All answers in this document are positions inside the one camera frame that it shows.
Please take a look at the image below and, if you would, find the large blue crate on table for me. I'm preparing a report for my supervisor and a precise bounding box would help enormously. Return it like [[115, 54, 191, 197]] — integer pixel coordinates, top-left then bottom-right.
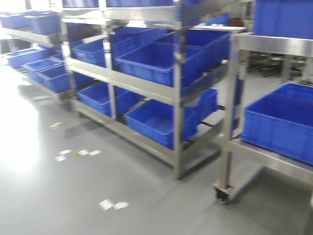
[[253, 0, 313, 39]]

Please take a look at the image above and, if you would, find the shelf blue crate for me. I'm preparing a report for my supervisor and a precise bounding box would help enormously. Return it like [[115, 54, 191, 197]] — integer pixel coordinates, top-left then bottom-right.
[[116, 43, 208, 87], [76, 82, 144, 117], [72, 40, 106, 67], [124, 99, 174, 149]]

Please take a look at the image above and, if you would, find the steel shelf rack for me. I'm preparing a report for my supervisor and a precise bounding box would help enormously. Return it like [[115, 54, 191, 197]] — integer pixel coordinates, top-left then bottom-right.
[[0, 10, 74, 103], [61, 0, 234, 179]]

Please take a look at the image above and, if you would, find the caster wheel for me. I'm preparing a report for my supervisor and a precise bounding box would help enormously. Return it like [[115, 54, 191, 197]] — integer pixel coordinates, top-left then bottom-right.
[[213, 184, 233, 204]]

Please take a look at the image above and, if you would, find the near blue floor crate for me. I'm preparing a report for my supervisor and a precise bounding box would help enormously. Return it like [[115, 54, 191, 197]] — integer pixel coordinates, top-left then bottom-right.
[[241, 94, 313, 165]]

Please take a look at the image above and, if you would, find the stainless steel rack table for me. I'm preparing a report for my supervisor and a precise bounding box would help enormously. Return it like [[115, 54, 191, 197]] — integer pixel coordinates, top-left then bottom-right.
[[214, 33, 313, 204]]

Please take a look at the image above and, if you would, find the bottom shelf front blue crate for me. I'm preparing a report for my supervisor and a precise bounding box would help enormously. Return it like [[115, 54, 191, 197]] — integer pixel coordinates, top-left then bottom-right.
[[124, 99, 174, 149]]

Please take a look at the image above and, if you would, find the middle shelf left blue crate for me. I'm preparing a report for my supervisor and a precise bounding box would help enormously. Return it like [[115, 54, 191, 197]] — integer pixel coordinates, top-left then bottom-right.
[[72, 40, 106, 67]]

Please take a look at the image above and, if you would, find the bottom shelf left blue crate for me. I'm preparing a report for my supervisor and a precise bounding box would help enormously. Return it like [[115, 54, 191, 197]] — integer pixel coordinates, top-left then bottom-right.
[[76, 82, 144, 117]]

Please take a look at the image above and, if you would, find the middle shelf front blue crate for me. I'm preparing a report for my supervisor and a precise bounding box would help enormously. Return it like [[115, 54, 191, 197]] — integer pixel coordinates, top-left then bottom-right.
[[116, 43, 208, 87]]

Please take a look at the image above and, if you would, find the far left steel shelf rack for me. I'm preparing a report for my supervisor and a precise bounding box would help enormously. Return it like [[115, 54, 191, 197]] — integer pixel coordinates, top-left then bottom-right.
[[0, 10, 74, 103]]

